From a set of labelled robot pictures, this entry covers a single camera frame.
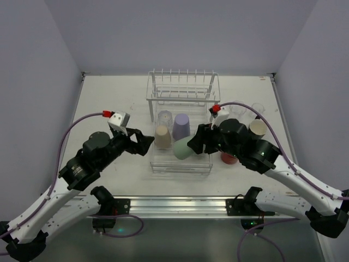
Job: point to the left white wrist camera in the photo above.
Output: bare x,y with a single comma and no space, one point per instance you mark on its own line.
119,121

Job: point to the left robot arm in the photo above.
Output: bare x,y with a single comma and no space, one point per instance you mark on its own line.
26,236

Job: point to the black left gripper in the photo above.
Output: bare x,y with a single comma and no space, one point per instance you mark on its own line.
130,141

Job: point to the large green plastic cup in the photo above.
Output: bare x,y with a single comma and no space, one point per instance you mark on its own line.
181,150

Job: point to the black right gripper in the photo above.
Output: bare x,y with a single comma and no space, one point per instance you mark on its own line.
206,139

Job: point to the aluminium mounting rail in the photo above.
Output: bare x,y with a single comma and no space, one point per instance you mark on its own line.
166,207

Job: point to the white wire dish rack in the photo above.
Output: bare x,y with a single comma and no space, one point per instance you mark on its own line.
182,92

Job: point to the clear faceted glass cup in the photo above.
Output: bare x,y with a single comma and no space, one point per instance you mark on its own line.
165,119

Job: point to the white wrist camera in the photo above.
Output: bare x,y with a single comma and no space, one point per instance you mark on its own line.
219,117
119,121

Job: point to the beige plastic cup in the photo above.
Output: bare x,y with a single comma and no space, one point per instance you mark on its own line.
162,137

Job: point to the clear small glass cup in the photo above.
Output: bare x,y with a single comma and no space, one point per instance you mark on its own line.
258,107

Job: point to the clear ribbed glass cup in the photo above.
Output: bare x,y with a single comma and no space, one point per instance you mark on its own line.
236,110

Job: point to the black base bracket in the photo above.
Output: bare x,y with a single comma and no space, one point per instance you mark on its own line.
120,206
245,210

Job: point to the right black base bracket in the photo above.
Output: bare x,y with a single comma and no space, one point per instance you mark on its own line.
245,210

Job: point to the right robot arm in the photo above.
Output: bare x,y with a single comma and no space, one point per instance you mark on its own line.
325,207

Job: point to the black ceramic mug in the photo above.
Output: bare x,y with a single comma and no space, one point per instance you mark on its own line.
257,129

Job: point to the red ceramic mug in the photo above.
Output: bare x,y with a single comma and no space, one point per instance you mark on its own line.
228,159

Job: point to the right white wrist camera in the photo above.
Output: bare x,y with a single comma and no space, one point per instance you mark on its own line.
219,117

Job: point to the lavender plastic cup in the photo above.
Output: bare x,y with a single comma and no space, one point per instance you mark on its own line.
181,126

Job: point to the left black base bracket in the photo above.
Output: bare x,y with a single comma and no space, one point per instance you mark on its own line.
120,206

